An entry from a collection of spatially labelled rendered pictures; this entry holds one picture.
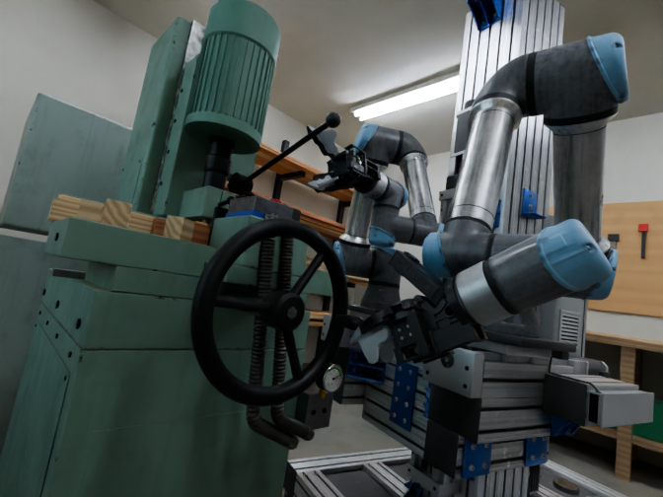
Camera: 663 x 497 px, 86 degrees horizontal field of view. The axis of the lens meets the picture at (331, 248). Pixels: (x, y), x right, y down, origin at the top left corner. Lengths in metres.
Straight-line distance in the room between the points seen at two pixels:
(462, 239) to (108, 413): 0.61
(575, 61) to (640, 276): 2.98
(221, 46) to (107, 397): 0.73
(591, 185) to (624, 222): 2.90
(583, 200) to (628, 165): 3.07
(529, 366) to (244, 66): 0.94
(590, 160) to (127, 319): 0.86
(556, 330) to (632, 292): 2.30
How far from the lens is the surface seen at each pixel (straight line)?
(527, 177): 1.35
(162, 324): 0.68
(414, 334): 0.50
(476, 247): 0.56
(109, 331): 0.66
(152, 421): 0.72
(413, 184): 1.14
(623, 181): 3.88
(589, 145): 0.83
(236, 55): 0.92
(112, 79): 3.44
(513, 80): 0.80
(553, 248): 0.44
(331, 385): 0.85
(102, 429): 0.70
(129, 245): 0.65
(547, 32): 1.66
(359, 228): 1.25
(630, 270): 3.67
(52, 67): 3.37
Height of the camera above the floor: 0.85
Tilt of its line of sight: 7 degrees up
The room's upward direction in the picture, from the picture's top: 9 degrees clockwise
